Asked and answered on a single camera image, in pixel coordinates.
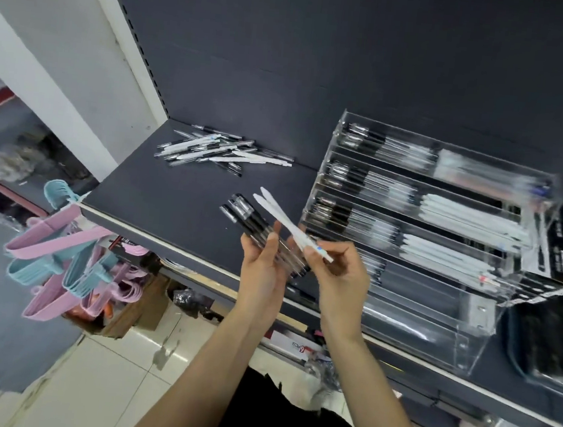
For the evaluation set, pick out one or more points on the bunch of pink hangers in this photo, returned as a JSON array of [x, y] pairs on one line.
[[50, 241]]

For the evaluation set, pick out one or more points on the black box with white label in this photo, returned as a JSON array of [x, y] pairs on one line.
[[555, 262]]

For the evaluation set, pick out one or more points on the red and white packet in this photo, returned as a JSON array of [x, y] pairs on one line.
[[293, 345]]

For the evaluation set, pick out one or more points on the person's left thumb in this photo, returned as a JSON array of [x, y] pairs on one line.
[[272, 242]]

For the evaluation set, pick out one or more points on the row of black pens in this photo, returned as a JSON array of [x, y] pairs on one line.
[[382, 143], [350, 218], [364, 179]]

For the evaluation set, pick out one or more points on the bunch of blue hangers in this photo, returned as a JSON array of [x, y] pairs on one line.
[[32, 271]]

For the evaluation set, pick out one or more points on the brown cardboard box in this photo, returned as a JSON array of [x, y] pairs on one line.
[[140, 311]]

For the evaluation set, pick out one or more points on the white slotted shelf upright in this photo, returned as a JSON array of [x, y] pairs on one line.
[[129, 42]]

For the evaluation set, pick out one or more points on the person's left hand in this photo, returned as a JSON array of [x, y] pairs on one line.
[[257, 288]]

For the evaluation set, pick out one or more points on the person's right forearm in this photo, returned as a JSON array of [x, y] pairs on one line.
[[377, 404]]

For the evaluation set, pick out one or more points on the row of white pens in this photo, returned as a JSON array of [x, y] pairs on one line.
[[451, 254], [474, 217]]

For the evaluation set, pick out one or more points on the clear acrylic pen display case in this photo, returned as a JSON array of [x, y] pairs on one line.
[[431, 305]]

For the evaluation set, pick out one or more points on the black plastic bag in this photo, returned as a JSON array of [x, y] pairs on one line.
[[191, 301]]

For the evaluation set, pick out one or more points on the person's right thumb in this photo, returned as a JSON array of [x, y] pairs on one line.
[[315, 265]]

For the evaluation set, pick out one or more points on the black mesh pouch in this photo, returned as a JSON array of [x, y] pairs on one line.
[[542, 340]]

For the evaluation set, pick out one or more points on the row of clear pens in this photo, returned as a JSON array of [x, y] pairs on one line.
[[493, 174]]

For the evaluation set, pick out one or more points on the white pen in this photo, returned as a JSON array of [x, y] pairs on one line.
[[271, 212], [286, 219]]

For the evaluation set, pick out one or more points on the person's right hand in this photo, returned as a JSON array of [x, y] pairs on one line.
[[346, 291]]

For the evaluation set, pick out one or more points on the dark grey shelf board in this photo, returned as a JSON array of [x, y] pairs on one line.
[[174, 195]]

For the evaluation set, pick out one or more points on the pile of grey fluffy goods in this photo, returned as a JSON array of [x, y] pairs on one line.
[[13, 165]]

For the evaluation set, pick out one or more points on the loose pile of mixed pens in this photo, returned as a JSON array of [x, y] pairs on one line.
[[213, 149]]

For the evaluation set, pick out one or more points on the dark shelf back panel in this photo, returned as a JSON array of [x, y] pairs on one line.
[[327, 51]]

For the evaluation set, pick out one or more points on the bunch of black pens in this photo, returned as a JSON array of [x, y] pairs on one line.
[[248, 220]]

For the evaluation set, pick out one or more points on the person's black trousers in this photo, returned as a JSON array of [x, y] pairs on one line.
[[281, 419]]

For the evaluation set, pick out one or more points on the person's left forearm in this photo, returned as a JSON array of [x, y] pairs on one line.
[[200, 382]]

